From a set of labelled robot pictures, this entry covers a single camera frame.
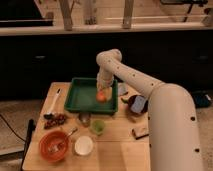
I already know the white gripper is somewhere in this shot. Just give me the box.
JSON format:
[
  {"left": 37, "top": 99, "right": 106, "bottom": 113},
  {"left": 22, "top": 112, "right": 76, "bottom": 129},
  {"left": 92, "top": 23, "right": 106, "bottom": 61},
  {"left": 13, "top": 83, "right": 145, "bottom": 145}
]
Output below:
[{"left": 96, "top": 77, "right": 113, "bottom": 98}]

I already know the dark bowl with blue cloth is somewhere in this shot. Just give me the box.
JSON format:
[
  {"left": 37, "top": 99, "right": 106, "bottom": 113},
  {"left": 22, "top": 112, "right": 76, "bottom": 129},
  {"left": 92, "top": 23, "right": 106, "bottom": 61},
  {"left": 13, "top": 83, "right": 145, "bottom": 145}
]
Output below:
[{"left": 121, "top": 95, "right": 148, "bottom": 115}]

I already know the white handled spoon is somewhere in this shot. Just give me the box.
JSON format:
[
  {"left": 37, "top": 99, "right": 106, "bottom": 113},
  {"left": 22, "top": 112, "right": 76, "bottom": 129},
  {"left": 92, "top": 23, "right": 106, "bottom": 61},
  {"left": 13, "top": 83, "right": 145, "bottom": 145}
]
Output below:
[{"left": 43, "top": 89, "right": 61, "bottom": 120}]

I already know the pile of dark raisins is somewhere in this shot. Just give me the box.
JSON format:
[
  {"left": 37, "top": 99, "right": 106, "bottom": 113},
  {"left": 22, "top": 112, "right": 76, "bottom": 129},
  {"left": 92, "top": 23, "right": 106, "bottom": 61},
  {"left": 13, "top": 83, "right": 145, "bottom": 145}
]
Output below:
[{"left": 44, "top": 114, "right": 67, "bottom": 129}]

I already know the small green cup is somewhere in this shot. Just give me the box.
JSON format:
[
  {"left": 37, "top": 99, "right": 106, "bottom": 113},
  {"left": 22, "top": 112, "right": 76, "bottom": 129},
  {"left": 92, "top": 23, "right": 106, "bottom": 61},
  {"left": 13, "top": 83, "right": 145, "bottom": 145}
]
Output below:
[{"left": 91, "top": 120, "right": 105, "bottom": 135}]

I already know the orange bowl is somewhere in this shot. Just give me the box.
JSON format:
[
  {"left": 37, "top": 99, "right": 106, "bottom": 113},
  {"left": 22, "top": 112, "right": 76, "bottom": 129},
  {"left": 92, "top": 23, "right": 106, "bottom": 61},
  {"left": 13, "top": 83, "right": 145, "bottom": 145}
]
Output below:
[{"left": 39, "top": 131, "right": 69, "bottom": 163}]

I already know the small metal cup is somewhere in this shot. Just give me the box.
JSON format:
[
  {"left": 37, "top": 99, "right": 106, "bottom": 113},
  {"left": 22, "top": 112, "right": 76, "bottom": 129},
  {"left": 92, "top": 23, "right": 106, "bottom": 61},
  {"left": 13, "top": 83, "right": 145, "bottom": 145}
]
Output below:
[{"left": 78, "top": 113, "right": 91, "bottom": 127}]

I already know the brown wooden block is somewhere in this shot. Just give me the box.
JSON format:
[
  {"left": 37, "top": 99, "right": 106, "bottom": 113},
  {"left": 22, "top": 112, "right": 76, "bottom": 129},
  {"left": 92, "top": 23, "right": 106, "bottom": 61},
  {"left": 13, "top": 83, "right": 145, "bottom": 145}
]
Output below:
[{"left": 132, "top": 127, "right": 149, "bottom": 140}]

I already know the metal spoon in bowl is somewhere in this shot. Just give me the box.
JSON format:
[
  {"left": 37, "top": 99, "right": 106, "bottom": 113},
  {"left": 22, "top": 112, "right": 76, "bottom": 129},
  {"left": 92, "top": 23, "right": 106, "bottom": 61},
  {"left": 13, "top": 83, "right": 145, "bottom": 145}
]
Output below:
[{"left": 48, "top": 127, "right": 78, "bottom": 153}]

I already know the white round lid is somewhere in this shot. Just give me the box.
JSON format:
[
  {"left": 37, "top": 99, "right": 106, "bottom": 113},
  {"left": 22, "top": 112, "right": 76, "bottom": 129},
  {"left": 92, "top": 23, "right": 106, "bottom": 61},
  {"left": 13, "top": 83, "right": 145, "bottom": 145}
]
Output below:
[{"left": 74, "top": 136, "right": 93, "bottom": 156}]

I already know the orange apple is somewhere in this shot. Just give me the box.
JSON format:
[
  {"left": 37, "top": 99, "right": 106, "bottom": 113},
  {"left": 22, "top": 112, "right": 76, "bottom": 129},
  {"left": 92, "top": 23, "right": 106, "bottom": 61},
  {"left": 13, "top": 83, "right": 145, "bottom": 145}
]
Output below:
[{"left": 96, "top": 92, "right": 106, "bottom": 102}]

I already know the black cable on floor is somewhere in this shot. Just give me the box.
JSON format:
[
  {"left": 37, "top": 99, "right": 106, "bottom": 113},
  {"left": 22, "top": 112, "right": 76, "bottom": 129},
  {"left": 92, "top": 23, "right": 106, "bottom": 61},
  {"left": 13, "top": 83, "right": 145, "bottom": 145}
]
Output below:
[{"left": 0, "top": 113, "right": 27, "bottom": 143}]

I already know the clear plastic packet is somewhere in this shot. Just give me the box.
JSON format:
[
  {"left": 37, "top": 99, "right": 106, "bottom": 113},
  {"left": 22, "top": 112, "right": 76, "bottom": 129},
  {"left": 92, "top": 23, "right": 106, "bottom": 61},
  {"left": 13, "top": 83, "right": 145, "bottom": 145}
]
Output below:
[{"left": 118, "top": 83, "right": 128, "bottom": 96}]

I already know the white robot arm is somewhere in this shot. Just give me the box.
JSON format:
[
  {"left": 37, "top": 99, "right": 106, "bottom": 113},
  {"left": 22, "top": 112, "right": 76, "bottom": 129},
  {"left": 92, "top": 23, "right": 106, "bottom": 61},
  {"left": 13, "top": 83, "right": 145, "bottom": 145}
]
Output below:
[{"left": 96, "top": 49, "right": 204, "bottom": 171}]

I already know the green plastic tray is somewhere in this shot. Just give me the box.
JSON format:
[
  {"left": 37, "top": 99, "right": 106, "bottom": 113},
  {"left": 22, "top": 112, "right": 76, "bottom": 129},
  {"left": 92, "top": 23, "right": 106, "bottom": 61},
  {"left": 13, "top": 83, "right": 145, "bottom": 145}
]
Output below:
[{"left": 64, "top": 77, "right": 118, "bottom": 115}]

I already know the blue bag on floor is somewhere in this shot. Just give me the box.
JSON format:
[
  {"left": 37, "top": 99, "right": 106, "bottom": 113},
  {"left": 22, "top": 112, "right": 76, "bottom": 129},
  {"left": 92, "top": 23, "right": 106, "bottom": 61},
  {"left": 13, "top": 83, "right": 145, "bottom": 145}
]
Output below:
[{"left": 192, "top": 92, "right": 212, "bottom": 108}]

